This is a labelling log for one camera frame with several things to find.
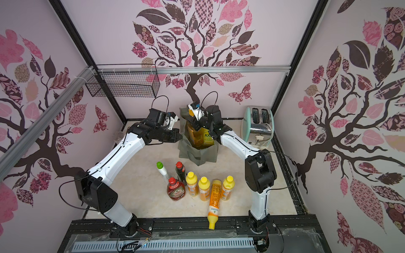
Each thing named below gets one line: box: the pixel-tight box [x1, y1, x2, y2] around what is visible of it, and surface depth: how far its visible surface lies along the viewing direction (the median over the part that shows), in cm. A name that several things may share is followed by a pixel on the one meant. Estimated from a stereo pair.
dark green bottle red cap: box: [175, 161, 187, 183], surface depth 79 cm
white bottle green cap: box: [156, 161, 170, 185], surface depth 79 cm
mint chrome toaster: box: [242, 105, 275, 150], surface depth 97 cm
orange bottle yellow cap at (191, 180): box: [185, 171, 199, 197], surface depth 70 cm
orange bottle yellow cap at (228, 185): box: [220, 175, 236, 202], surface depth 69 cm
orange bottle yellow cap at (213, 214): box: [207, 179, 223, 230], surface depth 78 cm
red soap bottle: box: [166, 177, 187, 201], surface depth 76 cm
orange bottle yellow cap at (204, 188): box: [198, 176, 211, 202], surface depth 69 cm
